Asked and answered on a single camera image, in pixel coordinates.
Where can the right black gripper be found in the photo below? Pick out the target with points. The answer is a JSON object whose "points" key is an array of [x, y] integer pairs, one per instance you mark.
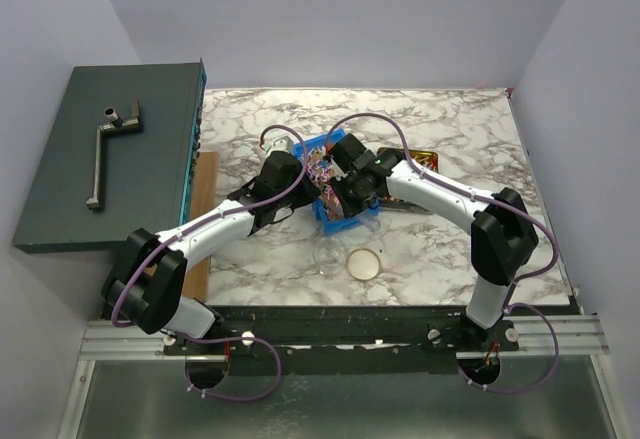
{"points": [[343, 198]]}

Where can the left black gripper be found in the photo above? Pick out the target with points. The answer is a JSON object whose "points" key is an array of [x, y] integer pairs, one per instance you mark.
{"points": [[309, 193]]}

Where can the blue candy bin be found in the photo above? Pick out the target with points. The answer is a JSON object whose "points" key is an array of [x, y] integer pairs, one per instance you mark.
{"points": [[327, 208]]}

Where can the metal candy tin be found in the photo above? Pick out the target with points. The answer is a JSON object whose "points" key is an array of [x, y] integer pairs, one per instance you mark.
{"points": [[426, 159]]}

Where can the round jar lid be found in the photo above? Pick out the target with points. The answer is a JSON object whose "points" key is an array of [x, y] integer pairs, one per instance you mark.
{"points": [[363, 264]]}

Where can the clear glass jar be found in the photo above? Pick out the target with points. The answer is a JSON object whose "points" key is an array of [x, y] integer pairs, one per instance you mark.
{"points": [[329, 255]]}

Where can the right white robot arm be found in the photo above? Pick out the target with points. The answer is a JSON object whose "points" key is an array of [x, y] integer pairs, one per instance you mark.
{"points": [[501, 234]]}

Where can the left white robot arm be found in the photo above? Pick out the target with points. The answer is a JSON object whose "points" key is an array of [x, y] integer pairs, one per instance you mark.
{"points": [[145, 286]]}

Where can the wooden board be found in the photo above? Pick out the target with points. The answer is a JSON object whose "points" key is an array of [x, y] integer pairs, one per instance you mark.
{"points": [[203, 198]]}

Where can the dark grey box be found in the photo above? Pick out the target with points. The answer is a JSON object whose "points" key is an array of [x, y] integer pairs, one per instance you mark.
{"points": [[121, 156]]}

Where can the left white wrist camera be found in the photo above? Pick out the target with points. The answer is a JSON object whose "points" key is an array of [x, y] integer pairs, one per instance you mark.
{"points": [[283, 144]]}

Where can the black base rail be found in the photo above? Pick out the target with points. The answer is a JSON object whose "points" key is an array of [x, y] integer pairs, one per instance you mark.
{"points": [[330, 340]]}

